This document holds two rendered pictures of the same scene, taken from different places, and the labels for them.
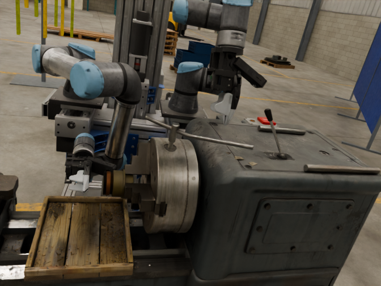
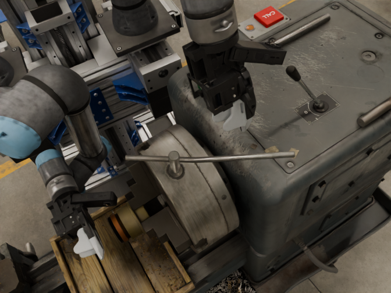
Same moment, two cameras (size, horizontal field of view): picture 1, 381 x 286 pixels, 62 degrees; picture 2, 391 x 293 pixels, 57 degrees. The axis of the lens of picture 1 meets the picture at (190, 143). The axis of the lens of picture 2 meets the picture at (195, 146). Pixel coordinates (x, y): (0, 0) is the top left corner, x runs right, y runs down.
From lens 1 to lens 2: 0.56 m
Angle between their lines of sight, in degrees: 34
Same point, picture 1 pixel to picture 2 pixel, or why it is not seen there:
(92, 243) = (135, 274)
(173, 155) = (186, 183)
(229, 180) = (275, 201)
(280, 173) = (332, 152)
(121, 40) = not seen: outside the picture
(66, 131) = not seen: hidden behind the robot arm
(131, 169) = (138, 202)
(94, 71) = (13, 129)
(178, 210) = (220, 232)
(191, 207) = (233, 222)
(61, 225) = (91, 267)
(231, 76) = (234, 85)
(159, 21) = not seen: outside the picture
